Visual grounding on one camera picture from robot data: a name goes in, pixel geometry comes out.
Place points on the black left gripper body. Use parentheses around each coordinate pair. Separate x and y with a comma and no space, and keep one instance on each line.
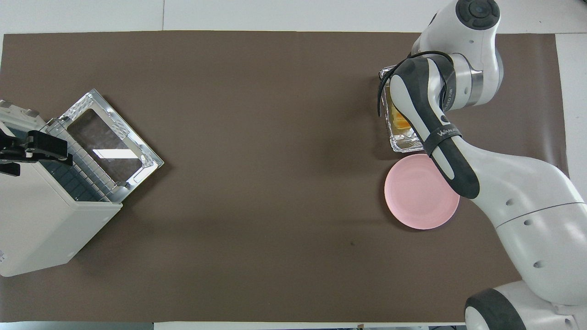
(43,144)

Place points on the striped yellow bread loaf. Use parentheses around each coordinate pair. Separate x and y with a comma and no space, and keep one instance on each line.
(400,121)

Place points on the aluminium foil tray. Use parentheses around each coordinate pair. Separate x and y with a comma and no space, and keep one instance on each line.
(406,144)

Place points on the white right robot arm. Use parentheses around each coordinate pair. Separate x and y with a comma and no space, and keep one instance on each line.
(527,206)

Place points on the metal oven rack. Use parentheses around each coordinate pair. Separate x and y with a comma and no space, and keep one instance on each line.
(85,161)

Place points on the glass oven door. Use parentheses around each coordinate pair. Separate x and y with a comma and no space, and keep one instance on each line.
(110,137)

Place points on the white toaster oven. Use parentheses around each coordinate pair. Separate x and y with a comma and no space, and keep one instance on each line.
(41,220)

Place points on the brown table mat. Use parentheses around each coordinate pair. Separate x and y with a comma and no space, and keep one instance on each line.
(229,183)

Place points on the pink round plate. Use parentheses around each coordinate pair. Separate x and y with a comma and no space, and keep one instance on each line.
(412,197)

